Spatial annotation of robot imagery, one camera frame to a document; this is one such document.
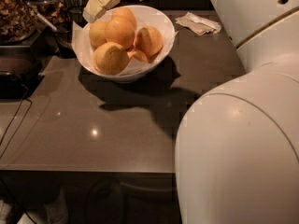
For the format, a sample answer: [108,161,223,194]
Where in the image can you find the white bowl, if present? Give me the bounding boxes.
[74,5,176,84]

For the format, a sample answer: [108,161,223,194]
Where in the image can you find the black power cable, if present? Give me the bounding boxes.
[0,83,33,224]

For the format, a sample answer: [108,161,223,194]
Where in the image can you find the white paper bowl liner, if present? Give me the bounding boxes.
[71,13,178,77]

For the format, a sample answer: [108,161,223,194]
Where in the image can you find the crumpled brown paper napkin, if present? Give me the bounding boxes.
[175,12,221,35]

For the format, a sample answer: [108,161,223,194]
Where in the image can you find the black wire cup holder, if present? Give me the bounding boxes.
[55,7,87,59]

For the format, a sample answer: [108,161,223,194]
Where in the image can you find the black appliance on left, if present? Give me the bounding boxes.
[0,46,43,100]

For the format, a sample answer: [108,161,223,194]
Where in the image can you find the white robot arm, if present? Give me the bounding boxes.
[156,0,299,224]

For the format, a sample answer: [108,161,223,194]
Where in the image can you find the glass jar of nuts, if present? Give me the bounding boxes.
[0,0,36,45]

